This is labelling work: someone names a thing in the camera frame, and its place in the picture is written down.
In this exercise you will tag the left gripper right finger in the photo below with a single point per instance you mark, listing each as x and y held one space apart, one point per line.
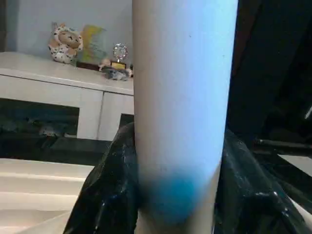
243 195

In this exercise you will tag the white plastic table top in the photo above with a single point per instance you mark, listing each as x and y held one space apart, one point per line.
36 190

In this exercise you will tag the white plastic table leg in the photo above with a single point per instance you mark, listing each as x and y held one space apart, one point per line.
182 97

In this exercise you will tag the crystal trophy gold base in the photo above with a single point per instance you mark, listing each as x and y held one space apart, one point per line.
120 52

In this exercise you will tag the beige plush toy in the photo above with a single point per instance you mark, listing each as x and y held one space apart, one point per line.
65 44

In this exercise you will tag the small framed picture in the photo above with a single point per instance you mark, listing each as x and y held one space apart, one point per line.
92 46

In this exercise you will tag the dark long bar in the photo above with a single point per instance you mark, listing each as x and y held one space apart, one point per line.
282 143

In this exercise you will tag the black work mat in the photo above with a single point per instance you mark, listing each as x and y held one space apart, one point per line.
48 150

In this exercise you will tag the dark clutter on cabinet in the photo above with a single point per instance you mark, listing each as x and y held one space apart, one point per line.
117 74

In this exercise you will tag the white sideboard cabinet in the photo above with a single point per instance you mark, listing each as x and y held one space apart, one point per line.
48 80

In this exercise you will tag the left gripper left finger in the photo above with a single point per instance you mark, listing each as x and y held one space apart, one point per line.
109 195

